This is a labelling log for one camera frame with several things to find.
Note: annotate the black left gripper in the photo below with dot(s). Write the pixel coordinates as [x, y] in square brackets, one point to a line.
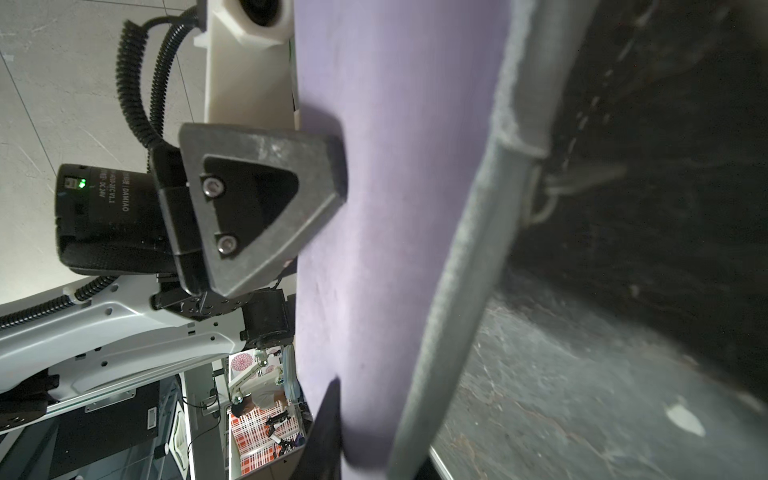
[259, 197]

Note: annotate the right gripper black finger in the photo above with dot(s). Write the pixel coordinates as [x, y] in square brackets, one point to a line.
[321, 456]

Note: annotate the purple zippered umbrella sleeve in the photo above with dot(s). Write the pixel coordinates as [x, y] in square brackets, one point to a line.
[445, 109]

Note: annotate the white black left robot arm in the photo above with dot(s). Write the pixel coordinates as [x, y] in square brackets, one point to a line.
[63, 349]

